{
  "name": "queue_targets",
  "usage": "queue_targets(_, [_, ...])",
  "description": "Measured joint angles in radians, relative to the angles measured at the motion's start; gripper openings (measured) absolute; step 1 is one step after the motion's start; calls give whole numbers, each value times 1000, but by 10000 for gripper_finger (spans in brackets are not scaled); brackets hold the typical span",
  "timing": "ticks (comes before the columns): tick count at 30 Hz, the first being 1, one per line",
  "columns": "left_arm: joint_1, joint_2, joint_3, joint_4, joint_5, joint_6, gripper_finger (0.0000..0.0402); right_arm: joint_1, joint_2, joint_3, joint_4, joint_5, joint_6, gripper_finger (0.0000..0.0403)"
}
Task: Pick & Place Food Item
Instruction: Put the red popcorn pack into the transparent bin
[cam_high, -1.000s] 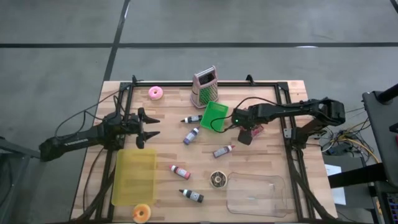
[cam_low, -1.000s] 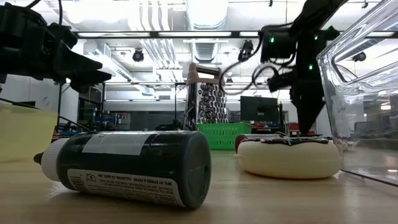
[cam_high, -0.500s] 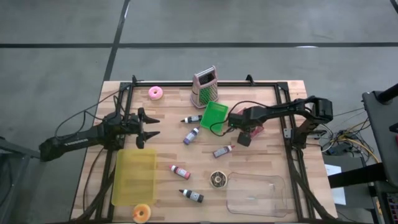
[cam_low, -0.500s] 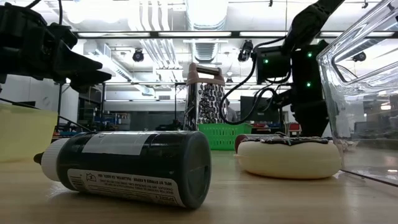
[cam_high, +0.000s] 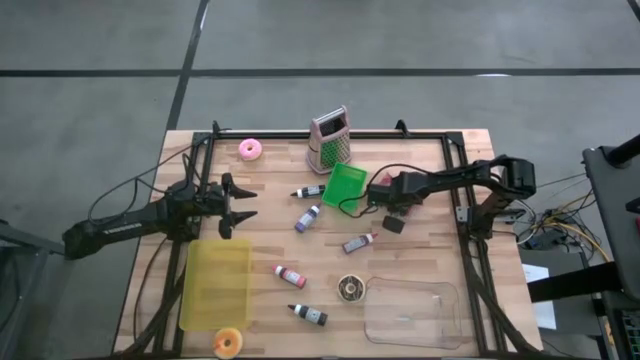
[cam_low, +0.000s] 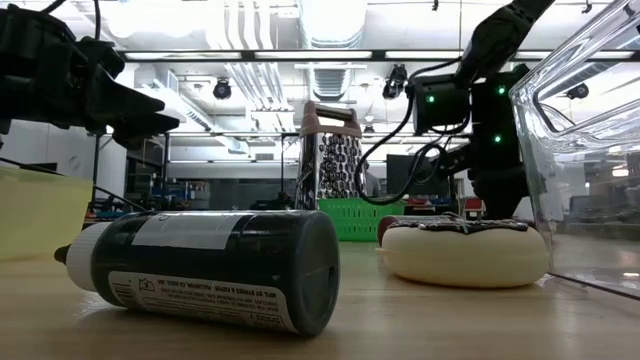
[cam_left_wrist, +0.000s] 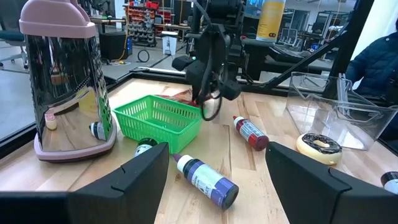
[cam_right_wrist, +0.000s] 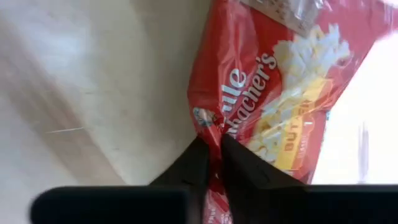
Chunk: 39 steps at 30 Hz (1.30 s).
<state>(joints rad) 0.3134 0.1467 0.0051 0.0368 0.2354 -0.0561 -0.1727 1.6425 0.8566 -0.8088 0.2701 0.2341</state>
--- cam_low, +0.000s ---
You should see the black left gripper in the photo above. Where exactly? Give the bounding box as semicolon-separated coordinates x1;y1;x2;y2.
0;5;181;151

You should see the steel box grater pink handle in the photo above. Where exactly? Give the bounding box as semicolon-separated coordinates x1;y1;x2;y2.
293;99;367;211

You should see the red parts shelf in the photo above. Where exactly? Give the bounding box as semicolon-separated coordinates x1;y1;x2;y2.
457;196;484;221

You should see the silver ventilation duct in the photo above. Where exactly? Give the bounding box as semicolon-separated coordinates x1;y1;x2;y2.
298;0;369;101

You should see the black food colouring bottle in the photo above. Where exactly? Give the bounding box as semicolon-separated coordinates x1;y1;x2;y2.
53;208;342;337

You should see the black computer monitor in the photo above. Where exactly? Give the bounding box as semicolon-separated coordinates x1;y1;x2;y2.
385;153;451;199

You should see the clear plastic container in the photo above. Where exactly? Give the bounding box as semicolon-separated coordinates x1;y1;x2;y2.
508;0;640;302

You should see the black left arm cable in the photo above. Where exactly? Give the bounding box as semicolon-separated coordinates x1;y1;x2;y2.
0;157;147;212

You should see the yellow plastic bin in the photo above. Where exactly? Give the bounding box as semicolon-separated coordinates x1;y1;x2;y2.
0;166;95;262

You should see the green plastic basket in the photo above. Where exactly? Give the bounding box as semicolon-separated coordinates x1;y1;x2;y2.
317;197;407;243

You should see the person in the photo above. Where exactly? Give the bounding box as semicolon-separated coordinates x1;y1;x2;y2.
362;159;384;199

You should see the black overhead rig bar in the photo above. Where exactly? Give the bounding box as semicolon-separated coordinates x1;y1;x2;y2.
115;48;640;63

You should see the chocolate frosted toy donut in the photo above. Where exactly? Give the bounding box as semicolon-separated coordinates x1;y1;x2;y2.
379;215;550;290

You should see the black ceiling spotlight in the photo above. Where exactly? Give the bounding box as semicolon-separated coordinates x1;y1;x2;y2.
566;82;591;101
382;63;409;101
212;77;233;101

